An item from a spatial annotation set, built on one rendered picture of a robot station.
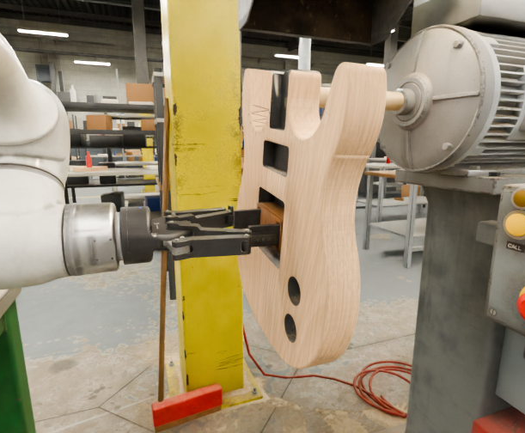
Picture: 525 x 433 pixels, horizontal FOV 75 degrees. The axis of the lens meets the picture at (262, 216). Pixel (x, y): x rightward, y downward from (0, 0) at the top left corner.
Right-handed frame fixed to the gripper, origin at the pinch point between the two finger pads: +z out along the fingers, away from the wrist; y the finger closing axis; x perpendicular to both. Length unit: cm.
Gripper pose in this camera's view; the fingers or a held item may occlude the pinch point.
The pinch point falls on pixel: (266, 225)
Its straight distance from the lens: 51.3
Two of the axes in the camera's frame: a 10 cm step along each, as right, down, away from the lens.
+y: 3.4, 3.0, -8.9
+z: 9.4, -0.6, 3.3
